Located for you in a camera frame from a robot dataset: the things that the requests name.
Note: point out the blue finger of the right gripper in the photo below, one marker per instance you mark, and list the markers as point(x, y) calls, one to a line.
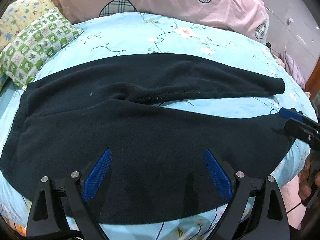
point(290, 114)
point(299, 130)

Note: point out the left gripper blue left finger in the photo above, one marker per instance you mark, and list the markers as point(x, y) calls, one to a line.
point(94, 174)

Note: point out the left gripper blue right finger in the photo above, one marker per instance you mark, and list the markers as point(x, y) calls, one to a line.
point(221, 173)

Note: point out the black fleece pants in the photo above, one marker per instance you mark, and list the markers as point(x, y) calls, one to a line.
point(68, 119)

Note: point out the person's right hand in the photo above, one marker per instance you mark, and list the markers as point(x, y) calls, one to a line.
point(304, 188)

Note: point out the pink striped cloth pile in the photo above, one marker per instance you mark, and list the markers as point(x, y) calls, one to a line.
point(291, 67)

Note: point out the green checkered pillow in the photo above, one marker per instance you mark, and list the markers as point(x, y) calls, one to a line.
point(26, 54)

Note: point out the yellow cartoon print pillow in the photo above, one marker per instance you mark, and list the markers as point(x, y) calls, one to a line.
point(20, 14)

